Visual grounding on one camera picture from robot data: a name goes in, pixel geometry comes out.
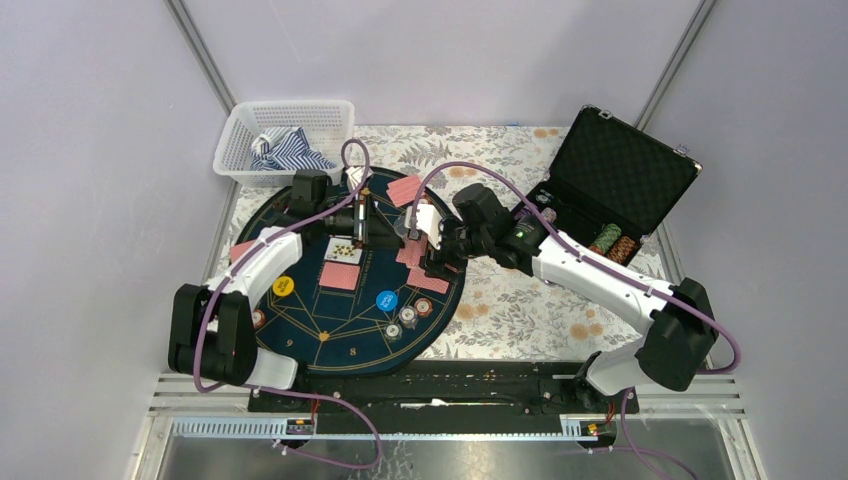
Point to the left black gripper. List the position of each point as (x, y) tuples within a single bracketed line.
[(369, 228)]

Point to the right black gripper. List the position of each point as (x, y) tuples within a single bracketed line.
[(437, 259)]

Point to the face up card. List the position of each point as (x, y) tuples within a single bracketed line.
[(343, 250)]

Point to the dealt red card top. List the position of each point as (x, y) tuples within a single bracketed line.
[(402, 191)]

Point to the dealt red card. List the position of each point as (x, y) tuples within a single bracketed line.
[(402, 191), (236, 251)]

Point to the red playing card deck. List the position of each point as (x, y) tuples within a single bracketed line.
[(412, 252)]

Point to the face down card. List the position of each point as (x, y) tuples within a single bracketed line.
[(341, 276)]

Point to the dealt red cards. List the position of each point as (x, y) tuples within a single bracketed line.
[(418, 279)]

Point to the red white chip stack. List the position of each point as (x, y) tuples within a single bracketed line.
[(423, 307)]

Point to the blue ten chip stack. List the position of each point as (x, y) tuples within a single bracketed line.
[(408, 317)]

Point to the yellow big blind button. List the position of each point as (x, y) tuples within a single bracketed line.
[(283, 286)]

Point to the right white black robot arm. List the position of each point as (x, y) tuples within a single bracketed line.
[(674, 321)]

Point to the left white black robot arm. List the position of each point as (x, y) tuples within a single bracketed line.
[(212, 334)]

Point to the purple white chip row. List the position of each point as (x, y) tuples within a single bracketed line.
[(548, 216)]

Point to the blue small blind button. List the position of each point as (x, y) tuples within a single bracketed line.
[(386, 301)]

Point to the floral tablecloth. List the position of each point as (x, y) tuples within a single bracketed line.
[(503, 314)]

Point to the round dark poker mat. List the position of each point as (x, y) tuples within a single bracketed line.
[(333, 332)]

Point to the blue striped cloth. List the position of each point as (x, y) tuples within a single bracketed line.
[(286, 149)]

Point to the green chip row in case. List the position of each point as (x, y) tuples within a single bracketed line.
[(607, 237)]

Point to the white plastic basket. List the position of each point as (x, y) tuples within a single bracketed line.
[(327, 124)]

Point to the black aluminium chip case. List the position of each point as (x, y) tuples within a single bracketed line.
[(607, 171)]

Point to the orange black chip row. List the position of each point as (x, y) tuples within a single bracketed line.
[(621, 251)]

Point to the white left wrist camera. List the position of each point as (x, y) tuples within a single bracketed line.
[(357, 177)]

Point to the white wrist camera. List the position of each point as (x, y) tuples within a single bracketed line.
[(357, 177), (424, 220)]

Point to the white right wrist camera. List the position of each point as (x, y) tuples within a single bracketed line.
[(424, 220)]

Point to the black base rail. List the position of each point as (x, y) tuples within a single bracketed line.
[(435, 397)]

